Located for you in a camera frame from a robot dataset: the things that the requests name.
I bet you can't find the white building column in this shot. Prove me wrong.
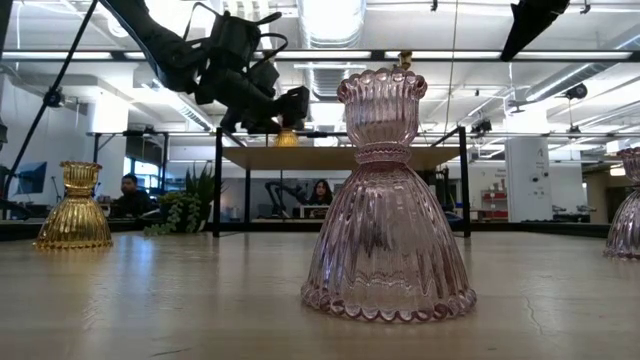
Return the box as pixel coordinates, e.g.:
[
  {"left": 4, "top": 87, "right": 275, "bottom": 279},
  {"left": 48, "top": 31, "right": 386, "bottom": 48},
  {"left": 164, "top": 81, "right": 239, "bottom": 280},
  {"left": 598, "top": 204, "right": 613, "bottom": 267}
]
[{"left": 504, "top": 137, "right": 554, "bottom": 223}]

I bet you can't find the black ceiling spotlight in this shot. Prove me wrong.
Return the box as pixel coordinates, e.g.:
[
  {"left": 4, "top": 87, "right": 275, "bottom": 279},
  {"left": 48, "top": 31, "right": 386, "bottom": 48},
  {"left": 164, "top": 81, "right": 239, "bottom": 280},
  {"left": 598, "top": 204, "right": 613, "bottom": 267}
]
[
  {"left": 564, "top": 82, "right": 590, "bottom": 101},
  {"left": 42, "top": 85, "right": 65, "bottom": 110}
]

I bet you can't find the pink ribbed glass candle holder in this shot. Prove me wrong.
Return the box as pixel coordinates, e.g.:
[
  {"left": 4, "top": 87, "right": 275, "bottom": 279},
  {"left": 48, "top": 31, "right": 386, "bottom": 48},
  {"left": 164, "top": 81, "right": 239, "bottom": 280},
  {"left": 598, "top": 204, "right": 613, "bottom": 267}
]
[
  {"left": 299, "top": 67, "right": 478, "bottom": 324},
  {"left": 603, "top": 146, "right": 640, "bottom": 260}
]

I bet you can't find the silver ventilation duct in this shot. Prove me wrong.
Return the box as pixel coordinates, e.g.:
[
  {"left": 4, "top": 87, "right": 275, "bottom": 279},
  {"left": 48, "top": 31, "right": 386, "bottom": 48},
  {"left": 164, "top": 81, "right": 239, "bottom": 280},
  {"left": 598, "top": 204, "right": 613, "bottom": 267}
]
[{"left": 297, "top": 0, "right": 369, "bottom": 101}]

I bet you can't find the amber ribbed glass candle holder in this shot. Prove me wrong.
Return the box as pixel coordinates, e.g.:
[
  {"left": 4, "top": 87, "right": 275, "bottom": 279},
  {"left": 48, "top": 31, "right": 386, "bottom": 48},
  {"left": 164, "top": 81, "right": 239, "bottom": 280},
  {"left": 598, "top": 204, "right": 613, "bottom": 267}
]
[{"left": 33, "top": 160, "right": 114, "bottom": 251}]

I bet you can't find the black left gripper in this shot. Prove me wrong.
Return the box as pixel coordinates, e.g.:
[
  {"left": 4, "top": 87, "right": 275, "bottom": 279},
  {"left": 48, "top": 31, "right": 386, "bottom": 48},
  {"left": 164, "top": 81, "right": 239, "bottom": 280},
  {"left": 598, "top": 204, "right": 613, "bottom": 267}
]
[{"left": 195, "top": 67, "right": 312, "bottom": 135}]

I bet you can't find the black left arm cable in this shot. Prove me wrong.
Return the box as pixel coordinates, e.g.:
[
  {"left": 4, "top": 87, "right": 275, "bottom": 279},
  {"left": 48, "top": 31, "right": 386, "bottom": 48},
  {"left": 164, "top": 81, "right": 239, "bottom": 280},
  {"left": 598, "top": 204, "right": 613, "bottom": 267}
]
[{"left": 3, "top": 0, "right": 100, "bottom": 196}]

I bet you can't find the black aluminium rig frame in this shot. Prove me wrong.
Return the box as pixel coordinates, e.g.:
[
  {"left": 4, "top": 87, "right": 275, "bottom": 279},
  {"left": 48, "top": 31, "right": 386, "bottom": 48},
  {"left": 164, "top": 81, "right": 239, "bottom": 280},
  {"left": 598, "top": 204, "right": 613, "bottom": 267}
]
[{"left": 0, "top": 47, "right": 640, "bottom": 241}]

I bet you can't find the wooden shelf with black frame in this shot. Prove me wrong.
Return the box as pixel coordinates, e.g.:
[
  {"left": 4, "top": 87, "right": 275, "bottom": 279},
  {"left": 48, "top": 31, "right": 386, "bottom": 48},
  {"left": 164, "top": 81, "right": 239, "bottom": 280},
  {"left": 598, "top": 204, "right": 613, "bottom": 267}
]
[{"left": 212, "top": 125, "right": 472, "bottom": 239}]

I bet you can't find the red storage shelving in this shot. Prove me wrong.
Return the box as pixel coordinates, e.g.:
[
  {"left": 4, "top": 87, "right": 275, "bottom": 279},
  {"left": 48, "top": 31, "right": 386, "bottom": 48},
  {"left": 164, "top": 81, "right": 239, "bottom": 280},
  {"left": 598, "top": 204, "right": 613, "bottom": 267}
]
[{"left": 480, "top": 188, "right": 509, "bottom": 221}]

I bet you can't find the green potted succulent plant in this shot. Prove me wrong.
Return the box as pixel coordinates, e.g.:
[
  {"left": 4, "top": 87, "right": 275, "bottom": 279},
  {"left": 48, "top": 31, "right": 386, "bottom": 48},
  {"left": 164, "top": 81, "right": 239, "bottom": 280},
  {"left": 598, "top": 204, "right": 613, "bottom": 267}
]
[{"left": 143, "top": 162, "right": 224, "bottom": 238}]

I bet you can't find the person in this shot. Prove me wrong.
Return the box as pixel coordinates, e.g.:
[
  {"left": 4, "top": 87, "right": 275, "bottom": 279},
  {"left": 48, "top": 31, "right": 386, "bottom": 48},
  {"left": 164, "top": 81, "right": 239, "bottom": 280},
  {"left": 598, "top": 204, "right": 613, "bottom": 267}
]
[
  {"left": 305, "top": 178, "right": 335, "bottom": 207},
  {"left": 110, "top": 172, "right": 156, "bottom": 220}
]

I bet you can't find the small blue computer monitor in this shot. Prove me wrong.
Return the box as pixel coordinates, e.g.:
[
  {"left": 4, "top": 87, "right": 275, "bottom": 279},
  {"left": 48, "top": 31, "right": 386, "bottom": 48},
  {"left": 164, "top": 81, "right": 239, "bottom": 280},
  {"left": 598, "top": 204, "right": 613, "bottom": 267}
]
[{"left": 14, "top": 160, "right": 49, "bottom": 196}]

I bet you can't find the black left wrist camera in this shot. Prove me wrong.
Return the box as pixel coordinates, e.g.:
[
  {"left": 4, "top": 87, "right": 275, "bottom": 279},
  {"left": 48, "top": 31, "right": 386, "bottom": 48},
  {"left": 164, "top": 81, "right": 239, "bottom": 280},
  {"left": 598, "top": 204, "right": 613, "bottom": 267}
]
[{"left": 207, "top": 10, "right": 262, "bottom": 71}]

